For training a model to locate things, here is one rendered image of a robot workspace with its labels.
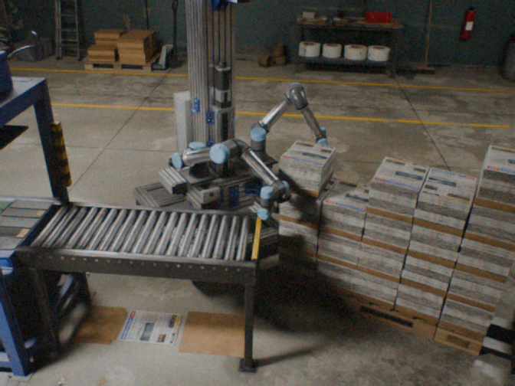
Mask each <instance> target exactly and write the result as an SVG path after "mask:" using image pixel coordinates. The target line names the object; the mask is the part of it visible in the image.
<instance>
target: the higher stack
mask: <svg viewBox="0 0 515 386"><path fill-rule="evenodd" d="M477 182H478V183H477V187H476V189H475V193H474V198H483V199H486V200H489V201H495V202H499V203H502V204H506V205H509V206H514V207H515V149H508V148H504V147H499V146H491V145H490V147H489V149H488V152H487V154H486V157H485V160H484V164H483V168H482V169H481V173H480V176H479V179H478V181H477ZM476 190H477V191H476ZM475 194H476V195H475ZM474 198H473V201H472V204H471V210H470V211H469V213H468V216H467V220H466V224H465V225H466V226H465V229H464V233H463V237H462V240H461V248H460V251H459V255H458V258H457V260H456V261H455V263H456V264H459V265H462V266H465V267H470V268H473V269H476V270H481V271H484V272H488V273H492V274H495V275H498V276H502V277H506V278H507V274H508V273H509V270H510V268H511V267H512V263H513V259H514V254H515V251H512V250H506V249H503V248H499V247H495V246H491V245H488V244H486V243H482V242H478V241H475V240H470V239H467V238H464V234H465V232H468V233H471V234H476V235H479V236H483V237H489V238H491V239H495V240H500V241H503V242H507V243H511V244H515V214H514V213H510V212H505V211H500V210H496V209H493V208H486V207H483V206H479V204H474ZM456 264H455V265H456ZM455 265H454V267H455ZM503 285H504V283H502V282H498V281H496V280H491V279H488V278H485V277H481V276H476V275H474V274H470V273H466V272H463V271H460V270H455V269H453V271H452V275H451V280H450V284H449V285H448V286H449V287H448V291H447V293H451V294H454V295H457V296H462V297H464V298H468V299H472V300H474V301H477V302H480V303H484V304H487V305H491V306H493V307H496V305H497V304H498V302H499V299H500V294H501V293H502V289H503ZM447 293H446V296H447ZM439 317H440V318H439V319H438V321H439V320H440V321H442V320H443V322H448V323H451V324H453V325H457V326H460V327H462V328H465V329H470V330H472V331H475V332H479V333H481V334H484V335H486V333H487V330H488V326H489V325H490V321H492V320H493V319H494V312H490V311H487V310H484V309H479V308H477V307H474V306H470V305H467V304H464V303H461V302H459V301H457V300H453V299H449V298H447V297H445V299H444V305H443V308H442V311H441V315H440V316H439ZM434 340H435V341H438V342H440V343H441V344H444V345H449V346H451V347H454V348H458V349H460V350H462V351H465V352H469V353H472V354H475V355H479V354H480V351H481V346H482V345H483V341H484V340H483V339H480V338H478V337H475V336H472V335H467V334H465V333H463V332H459V331H456V330H453V329H449V328H447V327H444V326H441V325H439V324H438V326H437V329H436V332H435V337H434Z"/></svg>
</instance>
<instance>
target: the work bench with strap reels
mask: <svg viewBox="0 0 515 386"><path fill-rule="evenodd" d="M304 19H306V21H301V20H304ZM353 19H355V20H346V19H341V18H337V17H335V18H334V19H333V20H334V23H332V28H337V29H357V30H376V31H391V34H390V39H389V47H385V46H378V45H373V46H369V47H365V46H362V45H356V44H351V45H346V46H345V47H344V53H343V52H341V45H339V44H324V45H323V51H320V44H318V43H314V42H301V43H300V28H331V24H328V23H325V20H326V16H316V17H315V18H303V16H302V15H298V16H297V25H298V26H297V50H296V63H295V64H294V65H296V68H295V72H294V73H295V74H299V73H298V66H299V61H300V62H307V63H319V64H355V65H372V66H385V67H384V68H385V69H387V70H389V66H391V67H392V71H391V77H390V78H389V79H395V78H394V72H395V63H396V58H397V53H398V48H399V39H400V35H401V30H402V29H403V26H402V24H401V23H399V25H394V24H393V21H398V20H397V19H392V15H391V12H389V11H366V13H365V17H364V18H353ZM346 21H356V22H351V23H350V22H346ZM394 31H396V32H398V33H397V38H396V43H395V51H394V57H393V59H392V58H391V57H390V55H391V49H392V40H393V35H394ZM367 51H368V53H367Z"/></svg>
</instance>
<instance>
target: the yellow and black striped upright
mask: <svg viewBox="0 0 515 386"><path fill-rule="evenodd" d="M51 131H52V136H53V140H54V147H55V152H56V156H57V162H58V167H59V171H60V175H61V182H62V187H66V188H69V187H70V186H71V185H72V179H71V171H70V166H69V161H68V157H67V150H66V145H65V141H64V134H63V129H62V125H61V121H53V122H51Z"/></svg>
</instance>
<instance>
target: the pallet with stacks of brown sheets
mask: <svg viewBox="0 0 515 386"><path fill-rule="evenodd" d="M94 34H95V40H96V43H97V45H92V46H90V47H89V48H88V49H87V50H88V57H89V59H87V60H86V61H85V62H84V64H85V70H105V71H122V72H132V71H141V72H152V71H153V64H157V63H158V61H157V60H158V59H159V58H160V55H161V53H157V51H158V47H157V43H156V31H139V30H131V31H129V32H127V33H126V30H117V29H100V30H99V31H96V32H95V33H94ZM97 64H113V66H114V69H112V68H95V67H94V65H97ZM123 64H131V65H142V66H143V69H129V68H123Z"/></svg>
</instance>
